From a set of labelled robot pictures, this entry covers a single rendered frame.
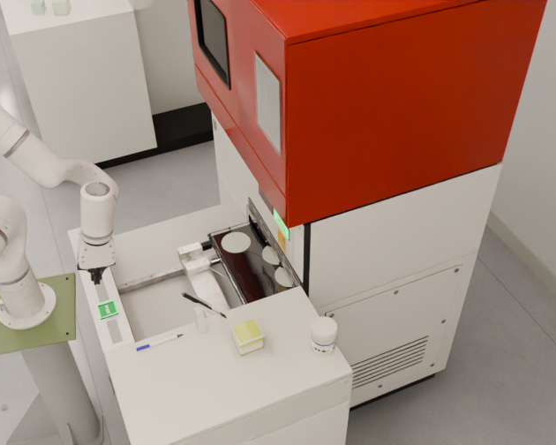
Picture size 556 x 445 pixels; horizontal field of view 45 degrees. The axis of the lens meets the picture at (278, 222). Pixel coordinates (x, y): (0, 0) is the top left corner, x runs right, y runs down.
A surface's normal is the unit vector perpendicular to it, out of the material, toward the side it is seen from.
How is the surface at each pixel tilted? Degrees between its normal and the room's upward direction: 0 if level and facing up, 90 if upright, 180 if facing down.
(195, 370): 0
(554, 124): 90
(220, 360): 0
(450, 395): 0
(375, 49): 90
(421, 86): 90
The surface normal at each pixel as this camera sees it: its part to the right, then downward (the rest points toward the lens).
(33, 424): 0.22, 0.67
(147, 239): -0.01, -0.72
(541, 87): -0.92, 0.29
